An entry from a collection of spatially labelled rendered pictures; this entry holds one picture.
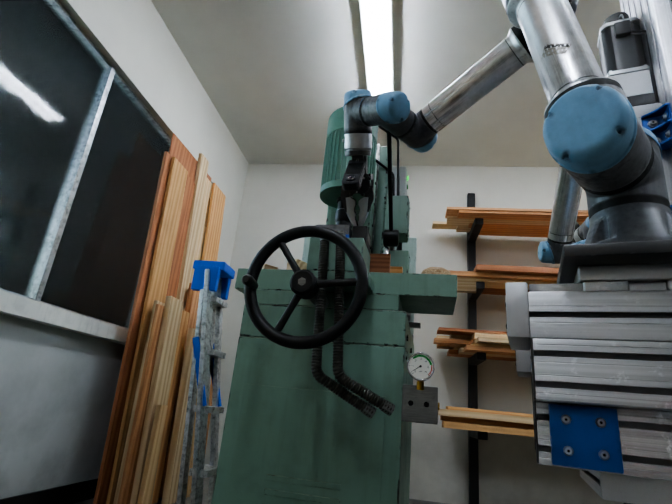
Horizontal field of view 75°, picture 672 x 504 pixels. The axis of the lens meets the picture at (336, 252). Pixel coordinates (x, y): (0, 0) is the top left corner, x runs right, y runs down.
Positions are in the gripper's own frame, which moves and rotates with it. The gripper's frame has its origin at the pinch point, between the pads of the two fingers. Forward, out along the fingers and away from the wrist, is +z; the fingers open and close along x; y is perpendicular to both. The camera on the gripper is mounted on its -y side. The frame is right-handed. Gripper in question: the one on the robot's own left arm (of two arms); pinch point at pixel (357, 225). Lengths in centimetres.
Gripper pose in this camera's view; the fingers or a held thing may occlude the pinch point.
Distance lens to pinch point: 120.4
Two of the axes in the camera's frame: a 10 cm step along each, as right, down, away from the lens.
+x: -9.8, -0.2, 2.2
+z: 0.2, 9.9, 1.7
